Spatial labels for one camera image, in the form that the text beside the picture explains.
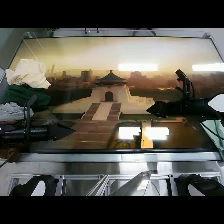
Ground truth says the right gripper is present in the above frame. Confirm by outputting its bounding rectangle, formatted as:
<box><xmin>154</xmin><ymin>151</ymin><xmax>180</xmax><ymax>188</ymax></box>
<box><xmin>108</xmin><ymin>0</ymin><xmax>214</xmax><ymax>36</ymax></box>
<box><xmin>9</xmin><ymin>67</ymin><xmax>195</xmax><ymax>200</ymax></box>
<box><xmin>162</xmin><ymin>99</ymin><xmax>188</xmax><ymax>118</ymax></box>

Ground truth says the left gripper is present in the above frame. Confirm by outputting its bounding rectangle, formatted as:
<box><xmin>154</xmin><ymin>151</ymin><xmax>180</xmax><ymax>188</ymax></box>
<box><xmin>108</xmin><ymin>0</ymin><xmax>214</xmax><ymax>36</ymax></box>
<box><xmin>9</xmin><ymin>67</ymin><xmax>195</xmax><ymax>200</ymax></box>
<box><xmin>31</xmin><ymin>122</ymin><xmax>60</xmax><ymax>142</ymax></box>

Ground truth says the grey garment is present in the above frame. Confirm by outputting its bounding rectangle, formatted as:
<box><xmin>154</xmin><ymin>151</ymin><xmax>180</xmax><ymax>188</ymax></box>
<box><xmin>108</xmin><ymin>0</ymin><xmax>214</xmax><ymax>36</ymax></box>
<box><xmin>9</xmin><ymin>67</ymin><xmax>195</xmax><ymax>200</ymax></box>
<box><xmin>0</xmin><ymin>101</ymin><xmax>35</xmax><ymax>123</ymax></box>

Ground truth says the dark green garment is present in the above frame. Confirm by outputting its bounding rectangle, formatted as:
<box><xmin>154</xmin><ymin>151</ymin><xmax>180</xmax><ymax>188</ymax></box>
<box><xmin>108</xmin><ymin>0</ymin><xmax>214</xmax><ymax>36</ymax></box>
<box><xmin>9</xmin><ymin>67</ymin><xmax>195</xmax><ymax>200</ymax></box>
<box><xmin>1</xmin><ymin>83</ymin><xmax>52</xmax><ymax>113</ymax></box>

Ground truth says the pale green garment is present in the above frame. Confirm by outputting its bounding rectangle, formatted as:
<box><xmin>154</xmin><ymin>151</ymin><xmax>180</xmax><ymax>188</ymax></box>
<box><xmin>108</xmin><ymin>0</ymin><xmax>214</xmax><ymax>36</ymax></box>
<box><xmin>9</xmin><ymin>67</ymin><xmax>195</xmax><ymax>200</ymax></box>
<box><xmin>201</xmin><ymin>118</ymin><xmax>224</xmax><ymax>158</ymax></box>

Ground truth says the cream garment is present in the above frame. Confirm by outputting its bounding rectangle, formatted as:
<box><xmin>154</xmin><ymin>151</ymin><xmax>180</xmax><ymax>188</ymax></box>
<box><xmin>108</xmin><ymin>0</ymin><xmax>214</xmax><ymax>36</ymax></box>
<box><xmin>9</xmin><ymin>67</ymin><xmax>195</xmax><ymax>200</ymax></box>
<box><xmin>5</xmin><ymin>58</ymin><xmax>52</xmax><ymax>90</ymax></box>

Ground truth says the black cable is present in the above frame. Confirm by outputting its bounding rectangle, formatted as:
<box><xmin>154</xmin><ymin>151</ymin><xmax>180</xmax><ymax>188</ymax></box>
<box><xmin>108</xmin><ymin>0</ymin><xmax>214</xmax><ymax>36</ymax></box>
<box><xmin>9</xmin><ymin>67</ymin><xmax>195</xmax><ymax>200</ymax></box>
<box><xmin>199</xmin><ymin>121</ymin><xmax>224</xmax><ymax>141</ymax></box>

